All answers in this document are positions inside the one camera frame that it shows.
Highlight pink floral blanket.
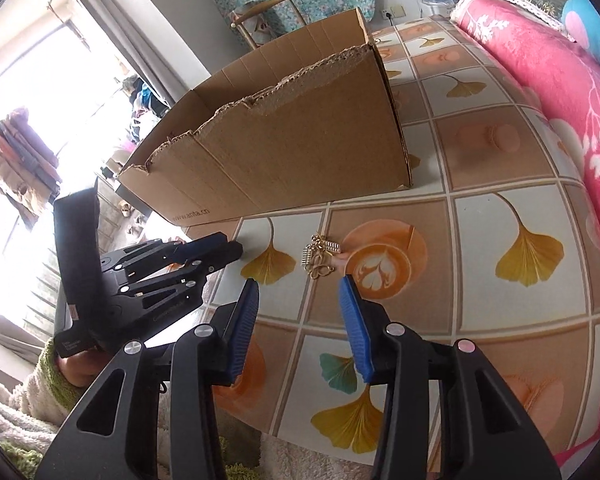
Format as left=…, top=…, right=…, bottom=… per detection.
left=450, top=0, right=600, bottom=471

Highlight brown cardboard box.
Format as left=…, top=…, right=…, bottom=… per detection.
left=116, top=7, right=413, bottom=226

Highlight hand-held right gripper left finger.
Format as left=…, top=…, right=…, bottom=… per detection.
left=34, top=277, right=261, bottom=480

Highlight white fluffy blanket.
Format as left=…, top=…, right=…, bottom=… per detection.
left=0, top=340, right=436, bottom=480

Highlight hanging clothes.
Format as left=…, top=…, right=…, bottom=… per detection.
left=0, top=107, right=63, bottom=216

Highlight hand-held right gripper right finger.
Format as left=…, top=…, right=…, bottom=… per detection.
left=339, top=274, right=565, bottom=480

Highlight pile of clothes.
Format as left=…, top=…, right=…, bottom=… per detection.
left=122, top=75, right=171, bottom=131

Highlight person's left forearm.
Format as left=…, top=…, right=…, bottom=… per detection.
left=27, top=337, right=116, bottom=391

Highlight wooden chair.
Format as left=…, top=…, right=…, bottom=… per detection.
left=227, top=0, right=311, bottom=51

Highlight grey curtain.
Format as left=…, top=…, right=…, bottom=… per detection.
left=50, top=0, right=211, bottom=111

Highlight blue pillow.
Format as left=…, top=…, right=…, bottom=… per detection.
left=560, top=0, right=600, bottom=86

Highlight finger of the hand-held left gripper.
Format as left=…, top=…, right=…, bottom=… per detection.
left=119, top=261, right=212, bottom=307
left=100, top=231, right=244, bottom=282

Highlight patterned tablecloth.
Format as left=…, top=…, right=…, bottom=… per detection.
left=182, top=17, right=600, bottom=456

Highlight grey lace-trimmed pillow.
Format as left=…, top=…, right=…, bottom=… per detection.
left=495, top=0, right=578, bottom=43

